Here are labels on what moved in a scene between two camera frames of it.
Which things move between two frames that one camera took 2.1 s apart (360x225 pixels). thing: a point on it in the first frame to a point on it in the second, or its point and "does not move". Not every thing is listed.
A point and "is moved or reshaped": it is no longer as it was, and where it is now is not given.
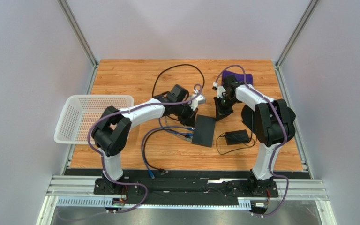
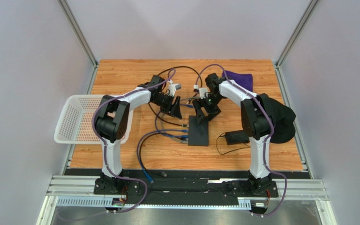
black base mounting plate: (177, 187) does not move
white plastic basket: (79, 111) does not move
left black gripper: (189, 120) to (175, 110)
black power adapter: (236, 137) does not move
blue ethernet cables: (187, 138) to (161, 124)
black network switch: (203, 131) is moved or reshaped
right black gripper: (222, 105) to (205, 108)
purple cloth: (239, 77) does not move
